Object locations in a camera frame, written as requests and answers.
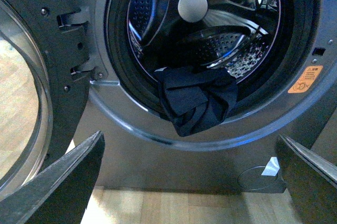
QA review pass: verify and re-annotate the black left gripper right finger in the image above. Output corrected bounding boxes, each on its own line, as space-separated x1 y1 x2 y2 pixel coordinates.
276 134 336 223

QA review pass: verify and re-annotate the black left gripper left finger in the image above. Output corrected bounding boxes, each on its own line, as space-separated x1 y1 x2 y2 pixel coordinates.
1 131 105 223

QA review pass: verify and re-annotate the dark navy garment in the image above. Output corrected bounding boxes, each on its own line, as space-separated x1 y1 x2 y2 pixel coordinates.
154 66 239 137

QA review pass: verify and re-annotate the washing machine round door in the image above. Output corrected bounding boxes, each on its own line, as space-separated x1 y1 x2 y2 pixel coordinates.
1 0 90 198

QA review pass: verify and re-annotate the grey front-load washing machine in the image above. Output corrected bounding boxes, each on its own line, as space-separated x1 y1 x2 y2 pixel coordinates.
42 0 337 195

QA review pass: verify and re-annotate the white paper tag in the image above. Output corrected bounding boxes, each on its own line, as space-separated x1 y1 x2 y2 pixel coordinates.
261 157 280 177

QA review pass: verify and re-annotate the orange warning sticker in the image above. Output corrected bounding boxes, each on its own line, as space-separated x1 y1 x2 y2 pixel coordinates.
288 65 323 94

